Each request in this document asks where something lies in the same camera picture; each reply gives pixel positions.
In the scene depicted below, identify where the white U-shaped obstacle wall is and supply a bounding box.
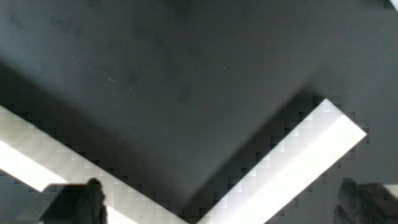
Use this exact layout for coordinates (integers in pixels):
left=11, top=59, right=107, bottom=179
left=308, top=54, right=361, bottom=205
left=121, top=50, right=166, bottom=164
left=0, top=101, right=367, bottom=224

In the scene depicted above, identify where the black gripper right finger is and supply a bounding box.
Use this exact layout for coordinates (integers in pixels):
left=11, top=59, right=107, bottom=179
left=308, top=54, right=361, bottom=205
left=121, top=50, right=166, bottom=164
left=335, top=178, right=398, bottom=224

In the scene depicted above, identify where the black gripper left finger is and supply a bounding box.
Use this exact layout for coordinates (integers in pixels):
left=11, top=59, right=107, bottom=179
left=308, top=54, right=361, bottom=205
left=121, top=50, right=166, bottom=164
left=40, top=178, right=109, bottom=224

